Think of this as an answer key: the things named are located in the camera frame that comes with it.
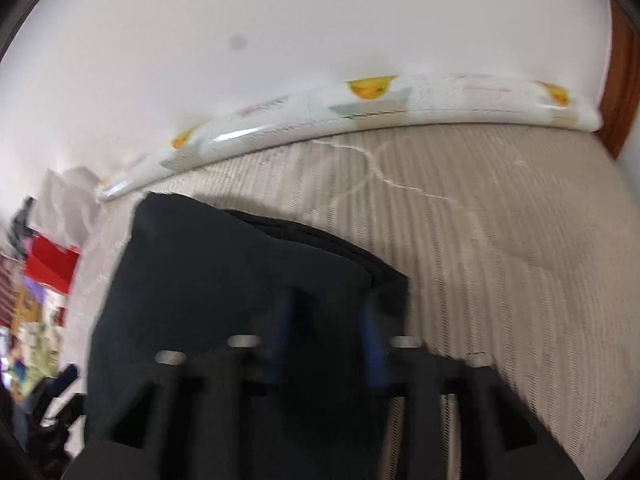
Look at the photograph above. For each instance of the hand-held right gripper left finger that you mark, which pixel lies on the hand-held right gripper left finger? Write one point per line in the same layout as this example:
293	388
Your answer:
281	332

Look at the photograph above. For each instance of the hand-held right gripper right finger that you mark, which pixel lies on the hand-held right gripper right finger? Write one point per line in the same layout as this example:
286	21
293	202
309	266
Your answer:
374	347

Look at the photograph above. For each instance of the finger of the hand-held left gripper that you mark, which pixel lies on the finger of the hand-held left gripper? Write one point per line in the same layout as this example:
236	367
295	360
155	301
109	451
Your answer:
62	380

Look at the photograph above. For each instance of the black t-shirt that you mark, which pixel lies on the black t-shirt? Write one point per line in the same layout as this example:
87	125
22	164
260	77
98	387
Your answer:
210	270

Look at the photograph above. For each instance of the red paper bag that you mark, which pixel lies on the red paper bag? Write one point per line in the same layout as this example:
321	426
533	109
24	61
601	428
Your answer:
50	265

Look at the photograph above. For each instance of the striped bed mattress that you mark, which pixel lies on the striped bed mattress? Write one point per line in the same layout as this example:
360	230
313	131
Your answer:
500	260

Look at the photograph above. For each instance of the plaid grey cloth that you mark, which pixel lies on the plaid grey cloth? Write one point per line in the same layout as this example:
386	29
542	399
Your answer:
21	225

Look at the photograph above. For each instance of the white plastic shopping bag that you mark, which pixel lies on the white plastic shopping bag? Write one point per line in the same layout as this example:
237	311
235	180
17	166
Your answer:
67	200

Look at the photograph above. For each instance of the printed white padded roll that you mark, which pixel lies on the printed white padded roll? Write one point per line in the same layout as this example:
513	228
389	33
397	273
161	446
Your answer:
380	105

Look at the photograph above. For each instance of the wooden door frame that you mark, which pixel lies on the wooden door frame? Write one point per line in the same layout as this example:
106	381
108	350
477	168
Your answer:
620	85

